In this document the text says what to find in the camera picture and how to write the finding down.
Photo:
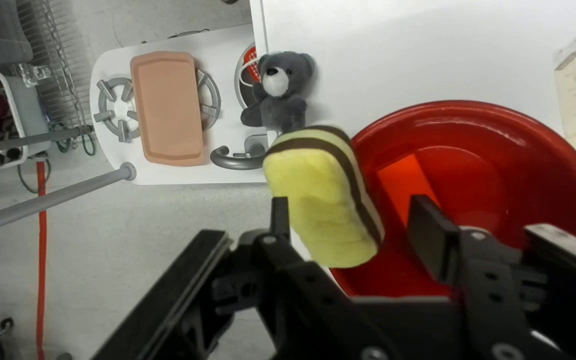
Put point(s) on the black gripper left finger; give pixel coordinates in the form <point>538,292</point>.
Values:
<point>281,217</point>

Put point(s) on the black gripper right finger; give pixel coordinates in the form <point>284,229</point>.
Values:
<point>432,238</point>

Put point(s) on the yellow plush sandwich toy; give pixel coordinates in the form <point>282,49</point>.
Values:
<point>330,208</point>

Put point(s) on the red plastic bowl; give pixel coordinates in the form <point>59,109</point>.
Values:
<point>481,163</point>

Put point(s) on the white toy stove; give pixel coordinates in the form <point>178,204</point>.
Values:
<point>228,145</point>

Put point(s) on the grey teddy bear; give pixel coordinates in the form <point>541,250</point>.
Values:
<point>279,95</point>

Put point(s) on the grey metal rod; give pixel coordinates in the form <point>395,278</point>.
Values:
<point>42,203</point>

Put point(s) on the pink toy cutting board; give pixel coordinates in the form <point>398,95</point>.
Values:
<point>168,109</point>

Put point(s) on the white cabinet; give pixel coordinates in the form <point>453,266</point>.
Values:
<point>374,56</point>

